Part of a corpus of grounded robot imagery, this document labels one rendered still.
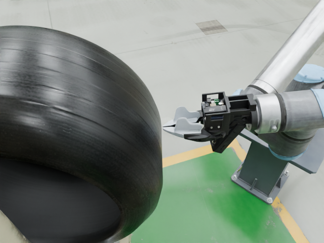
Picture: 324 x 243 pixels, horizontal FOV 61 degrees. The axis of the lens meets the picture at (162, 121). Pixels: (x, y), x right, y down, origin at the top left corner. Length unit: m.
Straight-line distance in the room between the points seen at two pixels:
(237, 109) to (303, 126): 0.15
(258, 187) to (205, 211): 0.41
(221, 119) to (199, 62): 2.51
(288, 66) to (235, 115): 0.27
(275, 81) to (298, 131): 0.19
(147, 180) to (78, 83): 0.23
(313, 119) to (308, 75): 0.81
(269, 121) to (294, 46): 0.31
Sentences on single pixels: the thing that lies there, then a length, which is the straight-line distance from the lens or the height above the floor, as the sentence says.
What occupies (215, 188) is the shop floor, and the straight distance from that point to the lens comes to 2.02.
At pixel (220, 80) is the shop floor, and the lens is 2.87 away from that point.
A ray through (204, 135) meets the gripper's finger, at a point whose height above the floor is 1.25.
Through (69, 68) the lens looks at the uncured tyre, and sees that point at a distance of 0.51.
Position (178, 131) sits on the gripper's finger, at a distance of 0.64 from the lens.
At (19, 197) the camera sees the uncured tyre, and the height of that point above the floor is 0.95.
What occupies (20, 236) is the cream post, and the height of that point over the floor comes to 1.33.
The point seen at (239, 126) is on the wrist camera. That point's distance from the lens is 0.65.
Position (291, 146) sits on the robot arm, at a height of 1.19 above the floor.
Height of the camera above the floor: 1.72
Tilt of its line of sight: 46 degrees down
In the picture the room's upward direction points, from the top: straight up
